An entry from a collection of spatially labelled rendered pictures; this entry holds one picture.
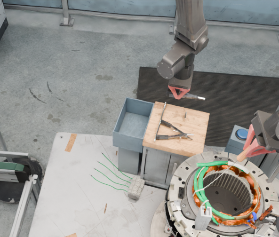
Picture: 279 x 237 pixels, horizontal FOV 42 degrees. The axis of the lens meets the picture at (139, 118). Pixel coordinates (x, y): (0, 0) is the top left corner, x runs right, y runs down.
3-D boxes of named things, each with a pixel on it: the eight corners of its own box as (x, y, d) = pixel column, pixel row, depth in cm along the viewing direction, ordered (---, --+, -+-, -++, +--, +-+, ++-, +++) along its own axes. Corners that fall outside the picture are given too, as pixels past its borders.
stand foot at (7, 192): (-19, 201, 217) (-20, 200, 216) (-1, 154, 239) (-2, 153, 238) (37, 205, 217) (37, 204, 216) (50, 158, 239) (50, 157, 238)
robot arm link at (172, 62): (211, 35, 97) (185, 19, 99) (185, 57, 91) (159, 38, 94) (199, 66, 107) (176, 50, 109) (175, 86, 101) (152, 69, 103)
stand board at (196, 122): (142, 146, 122) (142, 141, 120) (155, 105, 134) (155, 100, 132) (201, 160, 120) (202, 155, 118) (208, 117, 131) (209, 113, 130)
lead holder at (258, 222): (253, 226, 90) (258, 221, 87) (253, 211, 92) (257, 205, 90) (269, 229, 90) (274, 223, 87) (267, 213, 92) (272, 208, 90)
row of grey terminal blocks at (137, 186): (137, 203, 137) (138, 198, 133) (125, 200, 137) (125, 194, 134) (146, 182, 143) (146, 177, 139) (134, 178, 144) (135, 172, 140)
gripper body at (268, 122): (263, 151, 78) (287, 132, 73) (251, 114, 85) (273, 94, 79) (286, 156, 81) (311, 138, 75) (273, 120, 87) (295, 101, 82)
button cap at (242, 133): (246, 140, 126) (247, 138, 125) (235, 136, 127) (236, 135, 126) (249, 132, 129) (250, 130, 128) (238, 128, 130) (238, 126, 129)
